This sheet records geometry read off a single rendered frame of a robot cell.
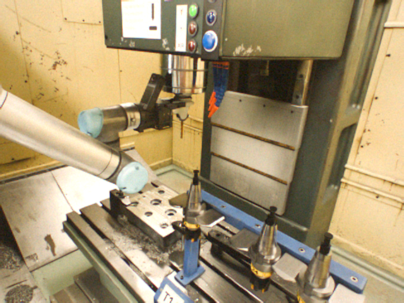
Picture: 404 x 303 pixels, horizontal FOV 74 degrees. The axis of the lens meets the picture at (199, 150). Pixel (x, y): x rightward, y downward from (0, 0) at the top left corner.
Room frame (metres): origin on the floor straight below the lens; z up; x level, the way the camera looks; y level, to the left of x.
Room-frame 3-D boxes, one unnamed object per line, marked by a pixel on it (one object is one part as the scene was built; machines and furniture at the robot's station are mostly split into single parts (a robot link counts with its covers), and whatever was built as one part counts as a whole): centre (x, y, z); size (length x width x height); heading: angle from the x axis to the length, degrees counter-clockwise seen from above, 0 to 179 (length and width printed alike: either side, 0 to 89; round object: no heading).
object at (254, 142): (1.23, -0.24, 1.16); 0.48 x 0.05 x 0.51; 47
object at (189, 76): (0.90, 0.07, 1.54); 0.16 x 0.16 x 0.12
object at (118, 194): (0.99, 0.33, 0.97); 0.13 x 0.03 x 0.15; 47
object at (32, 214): (1.35, 0.56, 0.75); 0.89 x 0.67 x 0.26; 137
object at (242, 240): (0.50, -0.11, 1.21); 0.07 x 0.05 x 0.01; 137
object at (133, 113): (0.75, 0.21, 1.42); 0.08 x 0.05 x 0.08; 47
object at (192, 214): (0.62, 0.01, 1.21); 0.06 x 0.06 x 0.03
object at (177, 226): (0.80, 0.04, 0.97); 0.13 x 0.03 x 0.15; 47
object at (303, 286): (0.39, -0.24, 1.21); 0.06 x 0.06 x 0.03
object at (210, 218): (0.58, -0.03, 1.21); 0.07 x 0.05 x 0.01; 137
